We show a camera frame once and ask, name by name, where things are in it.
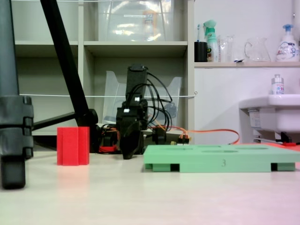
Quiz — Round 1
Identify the white sink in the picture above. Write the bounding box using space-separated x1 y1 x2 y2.
238 93 300 143

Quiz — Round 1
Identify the black cup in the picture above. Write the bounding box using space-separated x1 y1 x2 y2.
194 41 209 63

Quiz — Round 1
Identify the black arm wire bundle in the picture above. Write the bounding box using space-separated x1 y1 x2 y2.
145 72 174 132

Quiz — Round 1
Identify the black plug connector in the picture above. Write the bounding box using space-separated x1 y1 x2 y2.
152 127 167 145

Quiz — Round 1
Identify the black tripod brace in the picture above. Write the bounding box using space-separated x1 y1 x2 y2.
32 112 78 131

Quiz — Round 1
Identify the red cross columnar block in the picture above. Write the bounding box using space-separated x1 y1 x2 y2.
57 127 90 166

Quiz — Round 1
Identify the large orange flat block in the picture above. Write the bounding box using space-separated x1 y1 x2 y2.
241 142 300 151

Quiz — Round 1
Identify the green shape hole board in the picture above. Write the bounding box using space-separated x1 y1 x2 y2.
142 144 300 173

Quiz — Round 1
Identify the thick black tripod leg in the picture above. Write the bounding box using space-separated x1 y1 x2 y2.
0 0 35 190

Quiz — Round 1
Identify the clear measuring cup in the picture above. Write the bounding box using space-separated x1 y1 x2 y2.
217 34 235 63

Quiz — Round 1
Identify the green spray bottle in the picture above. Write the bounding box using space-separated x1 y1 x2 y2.
202 19 219 63

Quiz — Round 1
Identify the clear plastic storage box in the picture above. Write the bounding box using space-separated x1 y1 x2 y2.
97 0 175 42

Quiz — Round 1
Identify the clear glass pitcher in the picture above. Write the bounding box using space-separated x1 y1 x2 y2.
244 37 271 62

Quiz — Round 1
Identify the white blue pump bottle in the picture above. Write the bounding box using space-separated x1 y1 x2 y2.
276 23 300 62

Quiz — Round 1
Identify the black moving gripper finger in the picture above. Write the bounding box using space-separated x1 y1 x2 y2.
120 120 141 161

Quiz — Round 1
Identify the small clear sanitizer bottle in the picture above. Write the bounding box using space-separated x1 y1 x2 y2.
271 74 285 96

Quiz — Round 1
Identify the red table clamp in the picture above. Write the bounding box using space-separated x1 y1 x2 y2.
99 145 118 154

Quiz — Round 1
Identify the white string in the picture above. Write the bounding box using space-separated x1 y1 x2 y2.
18 92 198 98

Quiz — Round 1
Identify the beige shelf unit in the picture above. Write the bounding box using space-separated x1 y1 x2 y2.
10 0 195 141

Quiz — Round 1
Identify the thin orange cable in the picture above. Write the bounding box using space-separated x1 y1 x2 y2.
150 126 240 145

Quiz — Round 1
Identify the white counter ledge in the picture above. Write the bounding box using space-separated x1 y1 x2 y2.
194 61 300 69

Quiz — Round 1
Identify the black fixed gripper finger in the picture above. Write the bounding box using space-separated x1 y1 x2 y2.
131 129 144 155

